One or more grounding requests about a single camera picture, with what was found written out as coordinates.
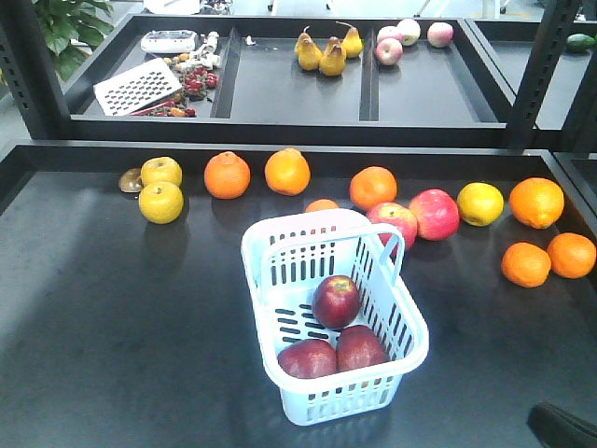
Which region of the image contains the light blue plastic basket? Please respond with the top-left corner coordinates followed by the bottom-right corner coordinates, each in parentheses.
top-left (242, 208), bottom-right (429, 426)

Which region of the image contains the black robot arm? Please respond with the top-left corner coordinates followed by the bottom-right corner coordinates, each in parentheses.
top-left (527, 401), bottom-right (596, 448)

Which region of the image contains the orange behind pink apples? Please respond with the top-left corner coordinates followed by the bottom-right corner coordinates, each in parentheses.
top-left (349, 166), bottom-right (398, 211)

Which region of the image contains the small orange near centre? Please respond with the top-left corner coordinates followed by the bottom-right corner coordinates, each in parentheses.
top-left (305, 198), bottom-right (340, 213)

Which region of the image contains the small orange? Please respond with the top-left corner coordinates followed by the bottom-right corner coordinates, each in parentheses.
top-left (501, 242), bottom-right (551, 288)
top-left (305, 198), bottom-right (340, 213)
top-left (547, 232), bottom-right (596, 279)

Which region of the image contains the orange back right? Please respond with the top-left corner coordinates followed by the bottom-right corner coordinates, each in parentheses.
top-left (264, 147), bottom-right (311, 196)

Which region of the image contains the orange back left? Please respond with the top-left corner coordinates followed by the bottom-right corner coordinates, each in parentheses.
top-left (203, 151), bottom-right (251, 200)

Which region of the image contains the pink red apple left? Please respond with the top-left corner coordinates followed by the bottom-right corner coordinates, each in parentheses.
top-left (367, 202), bottom-right (418, 251)

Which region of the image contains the pink red apple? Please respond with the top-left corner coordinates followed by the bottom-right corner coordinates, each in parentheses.
top-left (409, 189), bottom-right (460, 241)
top-left (367, 202), bottom-right (418, 251)

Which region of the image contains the pink red apple right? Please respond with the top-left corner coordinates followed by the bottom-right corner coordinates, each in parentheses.
top-left (409, 189), bottom-right (460, 241)

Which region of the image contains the yellow citrus front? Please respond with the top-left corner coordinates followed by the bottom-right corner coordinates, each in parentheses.
top-left (138, 181), bottom-right (184, 224)

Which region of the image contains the brown yellow pear front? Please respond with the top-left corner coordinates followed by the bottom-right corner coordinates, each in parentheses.
top-left (319, 36), bottom-right (346, 77)

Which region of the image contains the brown yellow pear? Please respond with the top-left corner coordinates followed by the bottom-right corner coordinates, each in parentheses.
top-left (319, 36), bottom-right (346, 77)
top-left (294, 26), bottom-right (323, 71)
top-left (337, 21), bottom-right (364, 59)

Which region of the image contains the brown yellow pear left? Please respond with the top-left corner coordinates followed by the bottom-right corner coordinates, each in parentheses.
top-left (294, 26), bottom-right (323, 71)

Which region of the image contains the brown kiwi fruit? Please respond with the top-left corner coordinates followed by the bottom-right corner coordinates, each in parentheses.
top-left (118, 168), bottom-right (143, 193)

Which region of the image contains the pile of red cherries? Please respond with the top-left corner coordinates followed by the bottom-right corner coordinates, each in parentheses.
top-left (132, 64), bottom-right (219, 118)

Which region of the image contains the yellow orange fruit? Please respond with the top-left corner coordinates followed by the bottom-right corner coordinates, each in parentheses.
top-left (456, 182), bottom-right (505, 227)

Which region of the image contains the brown yellow pear right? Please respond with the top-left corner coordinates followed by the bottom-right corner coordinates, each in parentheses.
top-left (337, 21), bottom-right (364, 59)

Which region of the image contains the pink peach apple left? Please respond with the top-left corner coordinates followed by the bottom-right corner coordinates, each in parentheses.
top-left (374, 37), bottom-right (403, 66)

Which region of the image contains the pink peach apple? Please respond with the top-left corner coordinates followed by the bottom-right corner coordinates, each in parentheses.
top-left (374, 37), bottom-right (403, 66)
top-left (396, 18), bottom-right (421, 47)
top-left (426, 21), bottom-right (453, 49)

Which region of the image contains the black upper display shelf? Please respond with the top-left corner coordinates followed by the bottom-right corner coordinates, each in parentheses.
top-left (0, 0), bottom-right (597, 150)

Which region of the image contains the white perforated grater board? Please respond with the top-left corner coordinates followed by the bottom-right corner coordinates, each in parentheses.
top-left (93, 58), bottom-right (182, 117)

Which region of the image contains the black wooden fruit display table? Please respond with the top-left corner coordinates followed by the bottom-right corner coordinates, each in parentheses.
top-left (1, 142), bottom-right (596, 447)

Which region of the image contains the pink peach apple middle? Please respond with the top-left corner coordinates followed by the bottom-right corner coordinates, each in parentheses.
top-left (396, 18), bottom-right (421, 47)

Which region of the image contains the small orange left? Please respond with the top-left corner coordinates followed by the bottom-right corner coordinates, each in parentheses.
top-left (501, 242), bottom-right (551, 288)

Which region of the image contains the pink peach apple right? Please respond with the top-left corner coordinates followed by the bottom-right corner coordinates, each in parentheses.
top-left (426, 21), bottom-right (453, 49)

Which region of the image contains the large orange with navel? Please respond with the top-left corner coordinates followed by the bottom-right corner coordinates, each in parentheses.
top-left (508, 177), bottom-right (564, 230)

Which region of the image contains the small orange right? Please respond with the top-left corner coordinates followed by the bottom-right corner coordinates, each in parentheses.
top-left (547, 232), bottom-right (596, 279)

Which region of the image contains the green potted plant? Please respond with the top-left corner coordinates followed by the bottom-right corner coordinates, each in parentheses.
top-left (33, 0), bottom-right (114, 81)

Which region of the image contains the dark green avocado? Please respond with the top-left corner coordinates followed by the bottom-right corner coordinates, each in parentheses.
top-left (565, 33), bottom-right (596, 53)

